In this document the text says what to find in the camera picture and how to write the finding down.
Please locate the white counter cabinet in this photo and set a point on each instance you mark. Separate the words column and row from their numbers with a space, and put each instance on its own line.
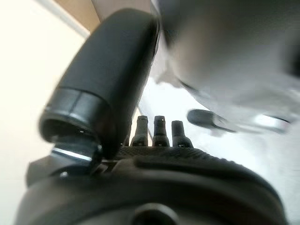
column 23, row 82

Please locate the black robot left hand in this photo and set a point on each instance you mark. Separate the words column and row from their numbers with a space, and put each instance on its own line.
column 164, row 187

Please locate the black robot foot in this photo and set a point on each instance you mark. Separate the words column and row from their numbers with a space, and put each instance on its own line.
column 199, row 117

